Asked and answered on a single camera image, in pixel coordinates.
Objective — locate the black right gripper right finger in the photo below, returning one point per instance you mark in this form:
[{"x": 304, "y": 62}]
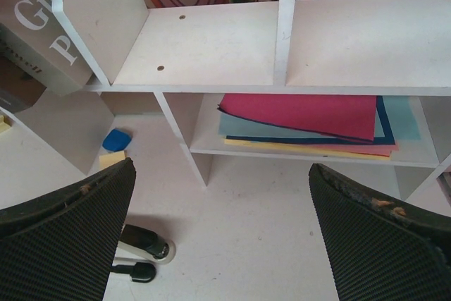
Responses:
[{"x": 379, "y": 247}]

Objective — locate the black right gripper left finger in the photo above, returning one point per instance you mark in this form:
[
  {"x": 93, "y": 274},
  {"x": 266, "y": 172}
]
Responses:
[{"x": 61, "y": 246}]

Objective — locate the white black stapler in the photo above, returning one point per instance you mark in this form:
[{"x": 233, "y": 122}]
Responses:
[{"x": 146, "y": 244}]

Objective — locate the white wooden bookshelf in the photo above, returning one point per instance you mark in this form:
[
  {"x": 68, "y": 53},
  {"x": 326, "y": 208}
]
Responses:
[{"x": 188, "y": 52}]

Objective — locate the yellow sticky note pad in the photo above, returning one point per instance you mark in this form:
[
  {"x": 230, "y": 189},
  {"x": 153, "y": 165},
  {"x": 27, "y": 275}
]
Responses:
[{"x": 107, "y": 160}]

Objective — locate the dark blue paper sheet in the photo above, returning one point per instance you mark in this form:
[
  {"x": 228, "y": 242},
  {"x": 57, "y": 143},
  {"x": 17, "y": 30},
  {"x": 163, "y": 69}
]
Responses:
[{"x": 234, "y": 128}]

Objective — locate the white small book stand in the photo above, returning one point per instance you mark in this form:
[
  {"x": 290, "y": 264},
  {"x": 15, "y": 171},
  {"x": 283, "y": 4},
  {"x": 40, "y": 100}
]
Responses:
[{"x": 74, "y": 125}]

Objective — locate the blue eraser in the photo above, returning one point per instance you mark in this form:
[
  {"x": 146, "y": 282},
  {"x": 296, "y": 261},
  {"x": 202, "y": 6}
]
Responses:
[{"x": 116, "y": 141}]

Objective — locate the magenta paper sheet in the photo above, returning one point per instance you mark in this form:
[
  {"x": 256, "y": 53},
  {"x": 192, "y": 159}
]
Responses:
[{"x": 349, "y": 117}]

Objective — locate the brown Fredonia book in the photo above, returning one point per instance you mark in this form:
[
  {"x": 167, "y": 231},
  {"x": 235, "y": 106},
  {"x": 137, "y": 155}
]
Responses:
[{"x": 19, "y": 91}]

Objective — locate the beige Lonely Ones book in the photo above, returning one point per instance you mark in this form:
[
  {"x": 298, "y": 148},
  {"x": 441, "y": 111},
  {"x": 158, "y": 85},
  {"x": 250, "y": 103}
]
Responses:
[{"x": 34, "y": 40}]

